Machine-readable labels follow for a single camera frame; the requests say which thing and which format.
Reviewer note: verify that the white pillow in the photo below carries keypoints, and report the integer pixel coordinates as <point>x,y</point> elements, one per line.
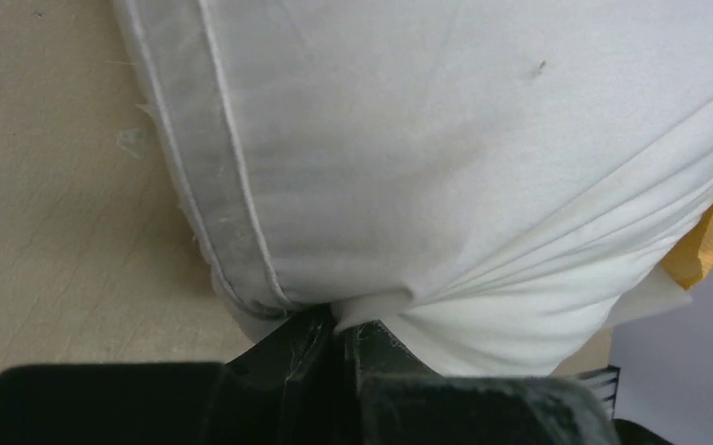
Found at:
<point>487,179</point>

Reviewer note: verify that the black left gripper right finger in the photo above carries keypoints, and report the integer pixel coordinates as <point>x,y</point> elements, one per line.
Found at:
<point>396,399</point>

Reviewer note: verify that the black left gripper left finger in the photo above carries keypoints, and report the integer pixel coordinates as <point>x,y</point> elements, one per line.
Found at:
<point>256,398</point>

